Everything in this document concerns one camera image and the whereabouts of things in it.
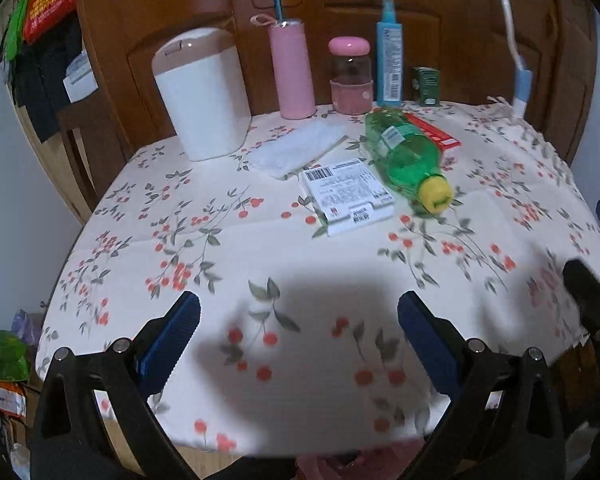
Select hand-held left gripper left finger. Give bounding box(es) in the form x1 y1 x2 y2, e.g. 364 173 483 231
30 290 202 480

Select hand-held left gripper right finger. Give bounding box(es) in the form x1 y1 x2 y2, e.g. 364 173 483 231
397 289 567 480

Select pink plastic bag bin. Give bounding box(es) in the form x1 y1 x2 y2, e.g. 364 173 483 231
294 439 427 480

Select floral tablecloth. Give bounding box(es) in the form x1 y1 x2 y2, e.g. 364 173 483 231
35 100 600 456

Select purple plastic bag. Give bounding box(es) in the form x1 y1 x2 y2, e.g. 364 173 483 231
11 309 44 347

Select green plastic bag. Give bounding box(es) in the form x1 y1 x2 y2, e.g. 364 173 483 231
0 329 32 384

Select white labelled box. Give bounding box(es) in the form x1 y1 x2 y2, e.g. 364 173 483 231
299 157 395 236

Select orange cardboard box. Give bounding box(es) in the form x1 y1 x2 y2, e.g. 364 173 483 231
0 379 29 419

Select red toothpaste box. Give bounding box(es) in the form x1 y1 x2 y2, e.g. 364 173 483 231
404 112 462 167

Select green plastic bottle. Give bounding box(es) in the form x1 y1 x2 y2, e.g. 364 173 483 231
364 107 454 214

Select wooden chair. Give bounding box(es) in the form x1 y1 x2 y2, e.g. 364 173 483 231
56 85 132 212

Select small green box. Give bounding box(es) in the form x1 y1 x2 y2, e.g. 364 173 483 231
412 65 442 107

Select white bin with pink lid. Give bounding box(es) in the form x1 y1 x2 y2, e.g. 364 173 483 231
151 28 254 162

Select blue spray bottle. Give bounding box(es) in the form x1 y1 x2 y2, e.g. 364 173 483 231
375 0 405 107

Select wooden wardrobe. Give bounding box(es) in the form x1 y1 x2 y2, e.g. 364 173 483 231
72 0 599 222

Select pink glass jar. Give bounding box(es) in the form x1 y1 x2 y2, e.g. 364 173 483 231
328 35 374 115

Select white paper tag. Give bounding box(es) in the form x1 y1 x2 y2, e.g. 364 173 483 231
62 52 99 104

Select black hanging clothes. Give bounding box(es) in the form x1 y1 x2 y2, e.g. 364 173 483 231
11 19 89 144

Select pink thermos bottle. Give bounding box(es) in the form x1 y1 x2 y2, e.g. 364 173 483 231
250 13 317 120

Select green hanging package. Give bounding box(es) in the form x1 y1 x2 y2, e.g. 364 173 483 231
0 0 37 64

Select red hanging package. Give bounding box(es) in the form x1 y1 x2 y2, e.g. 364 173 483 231
22 0 76 44

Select white cable with blue end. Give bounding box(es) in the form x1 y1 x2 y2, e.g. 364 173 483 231
494 0 535 117

